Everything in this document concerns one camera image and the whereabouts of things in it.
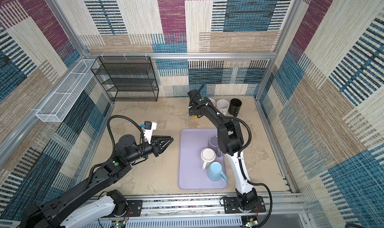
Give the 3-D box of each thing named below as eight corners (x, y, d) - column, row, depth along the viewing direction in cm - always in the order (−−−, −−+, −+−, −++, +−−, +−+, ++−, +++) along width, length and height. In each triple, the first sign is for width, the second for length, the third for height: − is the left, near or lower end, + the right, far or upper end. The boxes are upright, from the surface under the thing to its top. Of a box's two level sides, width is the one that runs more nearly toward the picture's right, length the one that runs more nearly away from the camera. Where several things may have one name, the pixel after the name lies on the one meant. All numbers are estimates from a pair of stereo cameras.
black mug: (225, 113, 112) (227, 105, 105) (230, 104, 118) (232, 96, 111) (236, 117, 110) (238, 109, 103) (240, 108, 115) (243, 100, 108)
